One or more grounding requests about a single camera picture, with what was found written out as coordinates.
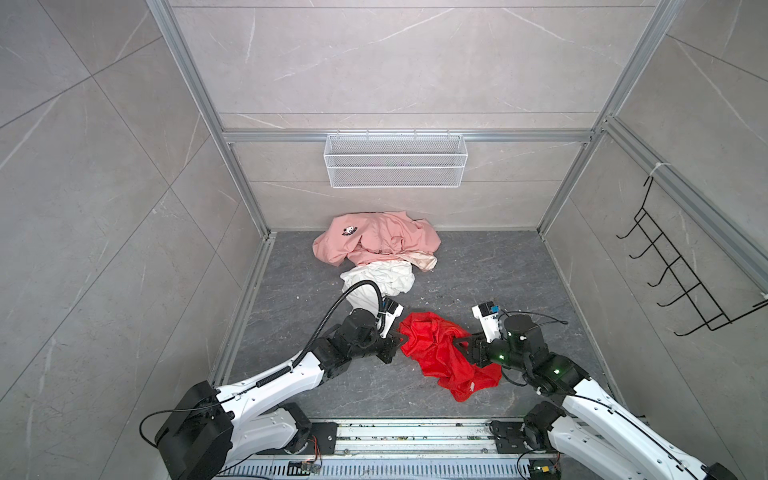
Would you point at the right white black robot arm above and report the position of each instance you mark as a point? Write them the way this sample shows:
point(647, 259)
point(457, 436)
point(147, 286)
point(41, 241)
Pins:
point(578, 418)

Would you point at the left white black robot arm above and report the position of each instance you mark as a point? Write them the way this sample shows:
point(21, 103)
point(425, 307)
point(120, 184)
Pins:
point(214, 428)

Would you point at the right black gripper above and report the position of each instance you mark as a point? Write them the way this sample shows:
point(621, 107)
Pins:
point(478, 347)

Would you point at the pink garment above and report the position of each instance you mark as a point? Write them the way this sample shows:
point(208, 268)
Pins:
point(368, 237)

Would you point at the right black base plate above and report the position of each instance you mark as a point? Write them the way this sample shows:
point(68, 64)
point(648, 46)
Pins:
point(515, 437)

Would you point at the cream patterned cloth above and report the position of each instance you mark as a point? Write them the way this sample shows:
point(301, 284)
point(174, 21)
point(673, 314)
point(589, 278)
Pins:
point(424, 261)

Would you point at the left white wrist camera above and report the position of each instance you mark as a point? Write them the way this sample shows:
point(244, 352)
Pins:
point(391, 311)

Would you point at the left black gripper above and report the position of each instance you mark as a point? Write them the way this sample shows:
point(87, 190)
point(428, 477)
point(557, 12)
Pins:
point(393, 341)

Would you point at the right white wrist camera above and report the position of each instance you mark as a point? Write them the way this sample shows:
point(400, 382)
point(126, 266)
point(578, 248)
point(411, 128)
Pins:
point(488, 314)

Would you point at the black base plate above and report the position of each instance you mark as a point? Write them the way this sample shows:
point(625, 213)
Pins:
point(515, 437)
point(318, 435)

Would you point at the white cloth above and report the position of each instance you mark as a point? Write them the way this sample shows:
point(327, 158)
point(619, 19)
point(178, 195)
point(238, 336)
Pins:
point(393, 277)

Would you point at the white wire mesh basket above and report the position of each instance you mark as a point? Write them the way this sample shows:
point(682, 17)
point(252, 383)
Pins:
point(395, 160)

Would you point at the black wire hook rack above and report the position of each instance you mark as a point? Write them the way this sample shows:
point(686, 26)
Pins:
point(708, 312)

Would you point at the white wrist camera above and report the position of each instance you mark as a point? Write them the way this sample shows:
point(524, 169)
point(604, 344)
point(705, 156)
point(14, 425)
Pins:
point(391, 311)
point(488, 314)

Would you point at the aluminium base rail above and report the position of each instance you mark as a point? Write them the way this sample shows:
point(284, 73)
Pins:
point(433, 448)

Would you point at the red cloth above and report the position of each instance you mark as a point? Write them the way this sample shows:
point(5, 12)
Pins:
point(430, 343)

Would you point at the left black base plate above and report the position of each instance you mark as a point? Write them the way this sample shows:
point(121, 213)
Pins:
point(318, 435)

